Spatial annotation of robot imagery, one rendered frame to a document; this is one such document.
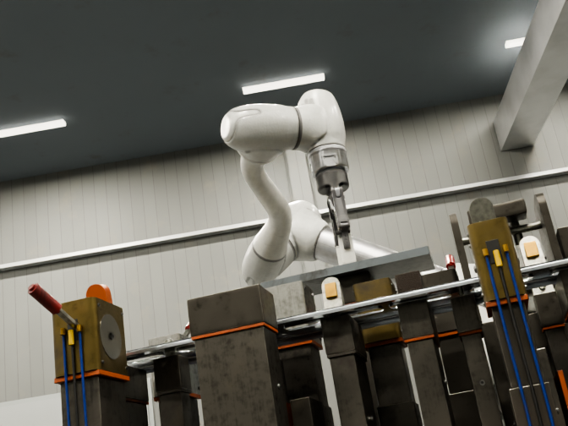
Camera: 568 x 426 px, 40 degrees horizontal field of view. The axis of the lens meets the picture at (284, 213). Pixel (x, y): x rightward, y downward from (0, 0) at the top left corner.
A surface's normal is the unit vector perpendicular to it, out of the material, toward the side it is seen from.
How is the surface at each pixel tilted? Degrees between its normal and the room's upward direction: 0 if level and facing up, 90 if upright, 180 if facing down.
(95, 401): 90
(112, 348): 90
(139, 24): 180
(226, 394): 90
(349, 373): 90
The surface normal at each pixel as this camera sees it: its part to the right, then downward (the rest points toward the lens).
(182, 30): 0.15, 0.93
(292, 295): -0.26, -0.30
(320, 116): 0.24, -0.38
